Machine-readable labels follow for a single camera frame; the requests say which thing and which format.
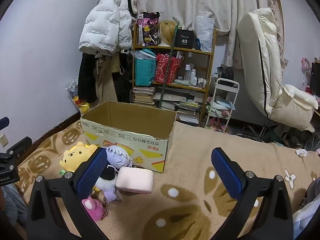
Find wooden shelf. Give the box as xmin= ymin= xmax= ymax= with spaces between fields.
xmin=131 ymin=22 xmax=217 ymax=128

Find patterned cartoon bag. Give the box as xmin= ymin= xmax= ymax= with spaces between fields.
xmin=137 ymin=11 xmax=160 ymax=47

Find beige pants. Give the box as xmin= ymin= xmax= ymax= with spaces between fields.
xmin=94 ymin=52 xmax=120 ymax=105

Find black box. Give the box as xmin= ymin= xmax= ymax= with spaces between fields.
xmin=174 ymin=29 xmax=195 ymax=49

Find white trolley cart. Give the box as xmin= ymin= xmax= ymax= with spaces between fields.
xmin=204 ymin=78 xmax=240 ymax=133

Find blond wig on head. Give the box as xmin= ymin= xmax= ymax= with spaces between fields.
xmin=157 ymin=20 xmax=179 ymax=47

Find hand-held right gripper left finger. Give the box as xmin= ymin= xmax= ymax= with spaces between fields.
xmin=26 ymin=147 xmax=110 ymax=240

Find pink sponge block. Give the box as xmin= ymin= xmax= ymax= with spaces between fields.
xmin=116 ymin=167 xmax=154 ymax=194

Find black monitor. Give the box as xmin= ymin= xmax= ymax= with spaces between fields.
xmin=310 ymin=62 xmax=320 ymax=95

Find teal bag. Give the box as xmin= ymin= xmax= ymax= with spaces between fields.
xmin=134 ymin=50 xmax=157 ymax=87

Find yellow bear plush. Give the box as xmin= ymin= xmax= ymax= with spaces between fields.
xmin=59 ymin=141 xmax=99 ymax=173

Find cream recliner chair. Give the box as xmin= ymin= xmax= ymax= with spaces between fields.
xmin=236 ymin=7 xmax=319 ymax=130

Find hanging black garment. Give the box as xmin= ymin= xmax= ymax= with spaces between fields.
xmin=112 ymin=50 xmax=133 ymax=103

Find person's fuzzy clothing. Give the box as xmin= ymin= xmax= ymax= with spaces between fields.
xmin=292 ymin=177 xmax=320 ymax=240

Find stack of books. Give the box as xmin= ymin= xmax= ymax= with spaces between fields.
xmin=132 ymin=86 xmax=156 ymax=105

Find white and blue plush toy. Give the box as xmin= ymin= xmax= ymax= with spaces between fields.
xmin=104 ymin=145 xmax=133 ymax=168

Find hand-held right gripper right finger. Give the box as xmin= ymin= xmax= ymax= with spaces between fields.
xmin=212 ymin=147 xmax=294 ymax=240

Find beige brown printed blanket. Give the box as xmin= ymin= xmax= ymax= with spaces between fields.
xmin=15 ymin=120 xmax=320 ymax=240

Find printed cardboard box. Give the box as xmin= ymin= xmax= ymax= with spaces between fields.
xmin=80 ymin=101 xmax=177 ymax=173

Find white plastic bag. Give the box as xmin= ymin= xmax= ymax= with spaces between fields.
xmin=195 ymin=16 xmax=215 ymax=52

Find white puffer jacket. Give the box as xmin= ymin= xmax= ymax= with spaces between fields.
xmin=79 ymin=0 xmax=133 ymax=54

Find pink fan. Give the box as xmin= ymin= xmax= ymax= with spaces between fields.
xmin=301 ymin=57 xmax=312 ymax=85

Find plastic bag of plush toys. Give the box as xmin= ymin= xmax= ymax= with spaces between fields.
xmin=65 ymin=79 xmax=89 ymax=115

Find pink plush keychain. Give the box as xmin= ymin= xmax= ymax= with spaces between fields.
xmin=82 ymin=196 xmax=109 ymax=222

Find group of white bottles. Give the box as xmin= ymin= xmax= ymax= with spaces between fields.
xmin=184 ymin=64 xmax=208 ymax=85

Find green pole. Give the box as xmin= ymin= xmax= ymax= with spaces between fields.
xmin=157 ymin=20 xmax=181 ymax=108

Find red gift bag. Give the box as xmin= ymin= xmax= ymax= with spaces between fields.
xmin=154 ymin=53 xmax=182 ymax=85

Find pile of papers and magazines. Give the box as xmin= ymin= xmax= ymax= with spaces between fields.
xmin=152 ymin=92 xmax=204 ymax=124

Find black coat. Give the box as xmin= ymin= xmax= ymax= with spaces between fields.
xmin=78 ymin=52 xmax=99 ymax=104

